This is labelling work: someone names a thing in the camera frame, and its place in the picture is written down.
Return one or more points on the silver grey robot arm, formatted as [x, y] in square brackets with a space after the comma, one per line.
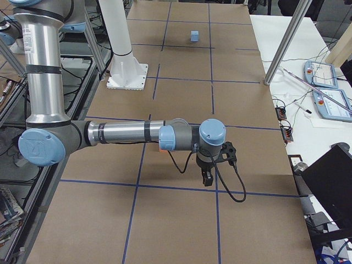
[171, 135]

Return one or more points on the orange black connector box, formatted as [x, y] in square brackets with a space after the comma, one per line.
[281, 113]

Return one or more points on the teach pendant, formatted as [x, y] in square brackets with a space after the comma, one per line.
[330, 110]
[320, 74]

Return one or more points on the aluminium frame post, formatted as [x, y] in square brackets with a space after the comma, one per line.
[293, 26]

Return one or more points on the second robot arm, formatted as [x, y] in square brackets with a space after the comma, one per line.
[10, 30]

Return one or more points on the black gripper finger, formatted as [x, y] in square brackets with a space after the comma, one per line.
[203, 173]
[208, 179]

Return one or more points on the stack of books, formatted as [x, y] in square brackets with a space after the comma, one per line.
[11, 213]

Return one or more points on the upper teach pendant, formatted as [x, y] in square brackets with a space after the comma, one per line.
[320, 74]

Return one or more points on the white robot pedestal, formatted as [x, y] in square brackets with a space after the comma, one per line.
[125, 72]

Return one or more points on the lower teach pendant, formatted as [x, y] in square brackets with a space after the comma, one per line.
[330, 110]

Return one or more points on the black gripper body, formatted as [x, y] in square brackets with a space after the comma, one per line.
[204, 166]

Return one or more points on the light blue block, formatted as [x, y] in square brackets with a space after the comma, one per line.
[194, 36]

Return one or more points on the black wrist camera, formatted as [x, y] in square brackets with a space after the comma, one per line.
[228, 154]

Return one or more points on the black marker pen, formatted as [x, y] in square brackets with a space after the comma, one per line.
[302, 107]

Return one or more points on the black monitor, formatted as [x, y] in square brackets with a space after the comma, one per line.
[329, 180]

